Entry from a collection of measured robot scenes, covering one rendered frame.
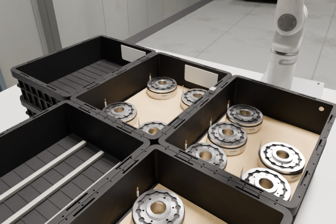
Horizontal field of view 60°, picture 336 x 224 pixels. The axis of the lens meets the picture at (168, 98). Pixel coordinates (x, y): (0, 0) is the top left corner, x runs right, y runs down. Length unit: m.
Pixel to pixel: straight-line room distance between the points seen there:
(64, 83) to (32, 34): 1.54
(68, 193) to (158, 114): 0.35
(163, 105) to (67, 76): 0.42
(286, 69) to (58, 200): 0.80
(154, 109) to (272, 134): 0.36
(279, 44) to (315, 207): 0.51
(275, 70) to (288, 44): 0.10
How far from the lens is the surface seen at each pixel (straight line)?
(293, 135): 0.88
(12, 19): 2.52
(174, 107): 0.92
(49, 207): 0.70
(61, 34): 2.57
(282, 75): 1.08
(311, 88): 1.24
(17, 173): 0.79
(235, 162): 0.75
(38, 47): 2.69
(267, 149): 0.76
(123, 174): 0.58
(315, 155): 0.68
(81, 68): 1.22
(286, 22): 1.00
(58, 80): 1.15
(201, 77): 0.98
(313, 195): 0.93
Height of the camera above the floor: 1.35
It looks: 32 degrees down
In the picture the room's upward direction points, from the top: straight up
